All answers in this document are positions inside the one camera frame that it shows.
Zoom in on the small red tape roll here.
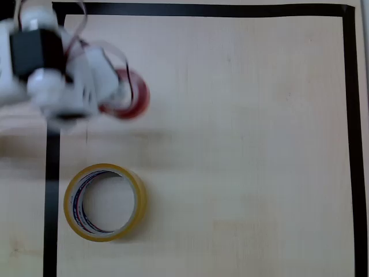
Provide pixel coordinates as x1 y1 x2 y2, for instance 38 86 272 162
97 68 151 121

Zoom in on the large yellow tape roll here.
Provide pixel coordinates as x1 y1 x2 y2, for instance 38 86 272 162
63 163 148 242

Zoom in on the black plastic part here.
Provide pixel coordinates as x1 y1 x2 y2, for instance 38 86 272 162
0 0 17 21

